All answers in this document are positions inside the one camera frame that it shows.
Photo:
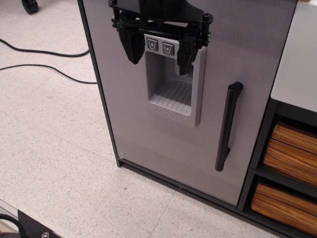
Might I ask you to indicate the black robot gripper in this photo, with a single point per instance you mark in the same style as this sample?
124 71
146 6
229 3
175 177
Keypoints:
174 19

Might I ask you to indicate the grey toy fridge door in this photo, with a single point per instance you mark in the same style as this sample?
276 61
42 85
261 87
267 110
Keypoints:
247 38

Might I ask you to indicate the grey ice dispenser panel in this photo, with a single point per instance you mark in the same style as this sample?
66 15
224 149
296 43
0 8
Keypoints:
168 93

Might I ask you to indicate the black caster wheel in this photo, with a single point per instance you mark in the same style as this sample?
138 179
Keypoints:
30 6

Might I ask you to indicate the upper wooden bin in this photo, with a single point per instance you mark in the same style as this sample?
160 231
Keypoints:
292 151

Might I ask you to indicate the wooden bin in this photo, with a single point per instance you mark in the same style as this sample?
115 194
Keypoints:
292 151
286 207

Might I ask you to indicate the lower wooden bin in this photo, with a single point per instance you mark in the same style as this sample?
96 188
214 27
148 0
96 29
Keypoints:
286 207

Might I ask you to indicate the black door handle bar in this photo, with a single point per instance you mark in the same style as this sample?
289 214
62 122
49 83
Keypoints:
233 93

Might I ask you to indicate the dark fridge cabinet frame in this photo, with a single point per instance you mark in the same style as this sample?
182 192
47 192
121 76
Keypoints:
257 172

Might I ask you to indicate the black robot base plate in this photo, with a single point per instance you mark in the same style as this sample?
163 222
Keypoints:
34 229

